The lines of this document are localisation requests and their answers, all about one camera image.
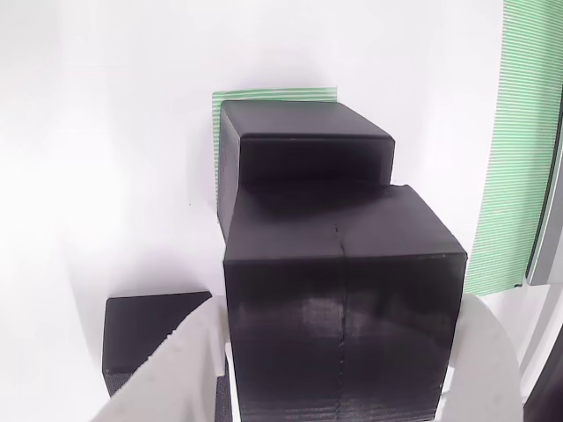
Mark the black cube block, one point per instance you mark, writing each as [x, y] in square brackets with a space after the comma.
[343, 285]
[141, 334]
[308, 145]

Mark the green striped tape strip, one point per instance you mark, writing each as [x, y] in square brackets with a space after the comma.
[514, 154]

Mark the green striped square marker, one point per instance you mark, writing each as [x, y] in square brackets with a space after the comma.
[272, 94]

